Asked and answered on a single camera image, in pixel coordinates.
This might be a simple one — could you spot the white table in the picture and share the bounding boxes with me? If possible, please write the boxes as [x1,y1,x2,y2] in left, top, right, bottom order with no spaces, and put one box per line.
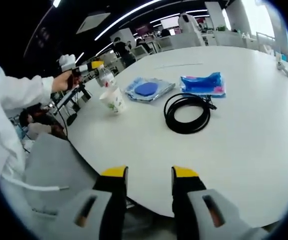
[67,45,288,229]

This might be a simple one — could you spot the small grey stand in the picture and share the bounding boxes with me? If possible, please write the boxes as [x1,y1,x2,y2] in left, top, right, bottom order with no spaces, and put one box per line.
[274,53,288,78]

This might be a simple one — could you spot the white paper cup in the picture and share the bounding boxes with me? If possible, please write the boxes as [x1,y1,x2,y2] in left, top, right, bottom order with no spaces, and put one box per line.
[98,86,127,115]

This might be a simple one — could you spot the person's left hand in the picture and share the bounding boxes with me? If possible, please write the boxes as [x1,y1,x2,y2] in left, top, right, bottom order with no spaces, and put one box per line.
[50,70,82,93]

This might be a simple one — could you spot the clear plastic water bottle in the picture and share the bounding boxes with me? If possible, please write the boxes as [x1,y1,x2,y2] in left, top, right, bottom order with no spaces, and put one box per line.
[95,64,117,92]

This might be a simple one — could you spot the blue striped packet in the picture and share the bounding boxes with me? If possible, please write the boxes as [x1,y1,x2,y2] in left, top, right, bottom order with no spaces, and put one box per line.
[178,71,228,99]

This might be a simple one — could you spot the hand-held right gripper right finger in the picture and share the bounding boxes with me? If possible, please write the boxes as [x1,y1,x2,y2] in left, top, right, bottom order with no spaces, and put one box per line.
[171,164,251,240]

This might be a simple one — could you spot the black stand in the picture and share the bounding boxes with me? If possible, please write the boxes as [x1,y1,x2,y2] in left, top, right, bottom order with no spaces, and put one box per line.
[66,83,93,118]

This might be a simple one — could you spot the clear packet with blue sponge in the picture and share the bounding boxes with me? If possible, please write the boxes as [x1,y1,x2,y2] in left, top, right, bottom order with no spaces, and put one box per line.
[124,76,176,103]

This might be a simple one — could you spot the white wall screen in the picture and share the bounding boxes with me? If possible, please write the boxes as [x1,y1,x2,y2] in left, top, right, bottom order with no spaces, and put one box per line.
[160,18,180,30]

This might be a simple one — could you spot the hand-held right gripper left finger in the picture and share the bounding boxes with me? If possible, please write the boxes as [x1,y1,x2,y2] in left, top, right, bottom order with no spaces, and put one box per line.
[63,164,130,240]

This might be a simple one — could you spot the grey flat panel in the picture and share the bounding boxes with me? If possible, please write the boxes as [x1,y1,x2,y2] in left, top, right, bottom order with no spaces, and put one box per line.
[53,83,84,112]

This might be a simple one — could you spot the white cord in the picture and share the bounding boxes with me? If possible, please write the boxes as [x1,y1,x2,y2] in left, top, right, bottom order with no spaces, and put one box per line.
[0,174,70,193]

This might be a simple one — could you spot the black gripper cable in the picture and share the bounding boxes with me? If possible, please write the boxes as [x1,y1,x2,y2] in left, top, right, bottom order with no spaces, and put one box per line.
[50,99,72,146]

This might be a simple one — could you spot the black flat stand base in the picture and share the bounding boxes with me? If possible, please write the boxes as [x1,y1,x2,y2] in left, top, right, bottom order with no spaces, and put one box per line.
[65,113,77,127]

